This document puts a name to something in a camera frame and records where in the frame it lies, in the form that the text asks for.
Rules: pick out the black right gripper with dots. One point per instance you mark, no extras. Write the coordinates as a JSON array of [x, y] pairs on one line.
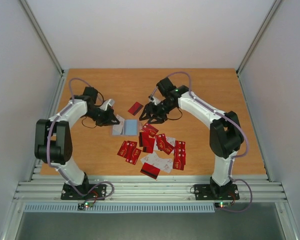
[[154, 110]]

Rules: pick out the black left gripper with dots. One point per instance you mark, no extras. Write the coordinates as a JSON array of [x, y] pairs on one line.
[[107, 121]]

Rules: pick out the pink leather card holder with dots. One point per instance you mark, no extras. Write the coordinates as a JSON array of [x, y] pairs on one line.
[[131, 128]]

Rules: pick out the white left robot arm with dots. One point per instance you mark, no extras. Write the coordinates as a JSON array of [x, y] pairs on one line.
[[53, 142]]

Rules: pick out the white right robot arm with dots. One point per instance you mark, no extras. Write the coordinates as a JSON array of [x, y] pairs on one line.
[[225, 133]]

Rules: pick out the red VIP card top pile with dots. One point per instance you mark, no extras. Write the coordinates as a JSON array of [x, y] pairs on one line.
[[150, 129]]

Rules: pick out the dark red card top centre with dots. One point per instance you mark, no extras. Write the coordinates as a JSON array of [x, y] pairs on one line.
[[135, 108]]

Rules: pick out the dark red magstripe card centre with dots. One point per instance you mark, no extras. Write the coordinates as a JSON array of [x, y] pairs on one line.
[[146, 142]]

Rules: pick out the red VIP card centre right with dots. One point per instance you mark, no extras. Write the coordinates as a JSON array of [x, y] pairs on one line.
[[163, 144]]

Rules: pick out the red VIP card left pile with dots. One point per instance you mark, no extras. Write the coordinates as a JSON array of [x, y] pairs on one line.
[[127, 148]]

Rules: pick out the red VIP card under pile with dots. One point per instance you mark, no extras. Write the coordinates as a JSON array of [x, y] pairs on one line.
[[133, 156]]

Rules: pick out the white card centre pile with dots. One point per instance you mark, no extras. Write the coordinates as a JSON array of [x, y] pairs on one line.
[[152, 159]]

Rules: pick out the red card stack right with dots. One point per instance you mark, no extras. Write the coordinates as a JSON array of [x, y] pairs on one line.
[[179, 156]]

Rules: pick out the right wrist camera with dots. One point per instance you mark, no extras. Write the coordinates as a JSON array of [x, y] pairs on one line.
[[154, 100]]

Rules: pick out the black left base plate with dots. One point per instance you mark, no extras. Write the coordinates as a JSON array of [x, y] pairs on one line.
[[68, 193]]

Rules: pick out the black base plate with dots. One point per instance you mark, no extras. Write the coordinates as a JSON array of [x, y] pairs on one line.
[[68, 193], [203, 192]]

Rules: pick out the grey slotted cable duct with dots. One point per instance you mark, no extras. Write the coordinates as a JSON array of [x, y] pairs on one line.
[[119, 208]]

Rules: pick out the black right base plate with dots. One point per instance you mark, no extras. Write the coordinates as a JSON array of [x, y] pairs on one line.
[[203, 192]]

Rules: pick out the aluminium front rail frame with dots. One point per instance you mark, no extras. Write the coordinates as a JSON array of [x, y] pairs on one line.
[[143, 189]]

